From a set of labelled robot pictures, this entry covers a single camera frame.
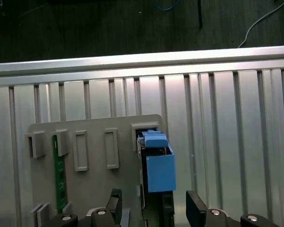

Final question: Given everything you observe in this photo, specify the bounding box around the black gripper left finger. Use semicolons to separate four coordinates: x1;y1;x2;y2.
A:
49;188;123;227

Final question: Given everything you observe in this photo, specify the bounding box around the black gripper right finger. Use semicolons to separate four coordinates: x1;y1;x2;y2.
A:
186;190;281;227

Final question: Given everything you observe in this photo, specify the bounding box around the hard disk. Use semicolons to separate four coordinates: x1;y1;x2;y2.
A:
136;129;178;227

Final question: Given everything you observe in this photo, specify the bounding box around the grey parts rack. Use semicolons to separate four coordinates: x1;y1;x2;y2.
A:
25;114;169;227

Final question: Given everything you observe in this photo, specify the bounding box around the green RAM stick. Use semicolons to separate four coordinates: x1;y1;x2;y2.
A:
52;134;68;212

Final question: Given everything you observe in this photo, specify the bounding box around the white floor cable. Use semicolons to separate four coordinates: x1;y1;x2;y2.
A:
238;0;284;48

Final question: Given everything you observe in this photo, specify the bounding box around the blue floor cable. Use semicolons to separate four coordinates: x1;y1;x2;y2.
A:
152;0;180;11

